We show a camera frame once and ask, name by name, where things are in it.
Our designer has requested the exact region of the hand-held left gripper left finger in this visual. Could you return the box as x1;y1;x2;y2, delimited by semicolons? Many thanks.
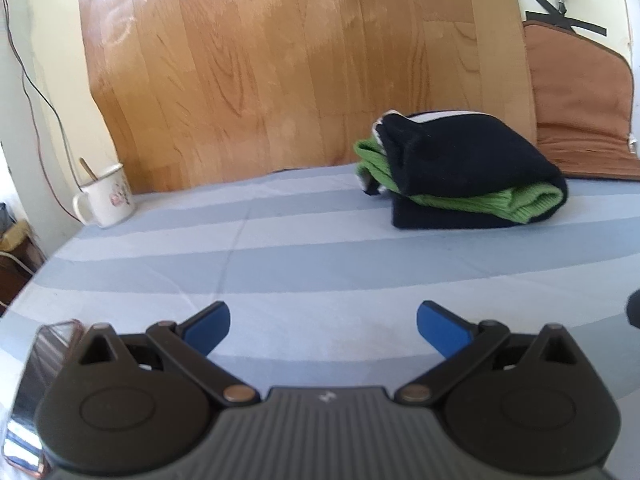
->
79;301;261;404

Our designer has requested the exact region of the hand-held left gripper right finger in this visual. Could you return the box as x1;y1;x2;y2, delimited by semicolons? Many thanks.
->
395;300;577;404

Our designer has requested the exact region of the black green striped sweater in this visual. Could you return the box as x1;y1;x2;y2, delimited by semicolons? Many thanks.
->
354;109;569;231

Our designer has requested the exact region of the striped blue bed sheet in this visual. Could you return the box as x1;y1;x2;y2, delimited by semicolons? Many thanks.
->
0;160;640;441

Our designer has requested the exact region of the white floral enamel mug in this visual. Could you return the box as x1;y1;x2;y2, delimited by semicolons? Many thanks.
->
72;162;137;229

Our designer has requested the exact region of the smartphone in clear case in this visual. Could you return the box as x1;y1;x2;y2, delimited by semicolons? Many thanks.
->
1;319;87;478

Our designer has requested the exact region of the wooden bedside cabinet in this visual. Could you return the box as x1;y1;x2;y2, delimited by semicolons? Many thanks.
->
0;202;48;313

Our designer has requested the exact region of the brown padded cushion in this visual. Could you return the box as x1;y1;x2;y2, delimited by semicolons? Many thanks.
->
522;20;640;182

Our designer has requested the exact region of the wooden headboard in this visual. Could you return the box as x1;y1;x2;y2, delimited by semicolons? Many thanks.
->
79;0;540;196

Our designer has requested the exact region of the black tape strip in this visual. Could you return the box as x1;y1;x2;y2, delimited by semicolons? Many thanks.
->
524;9;609;37
525;0;572;25

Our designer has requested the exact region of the thin wall cable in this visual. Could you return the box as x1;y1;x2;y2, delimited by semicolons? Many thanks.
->
0;0;86;225

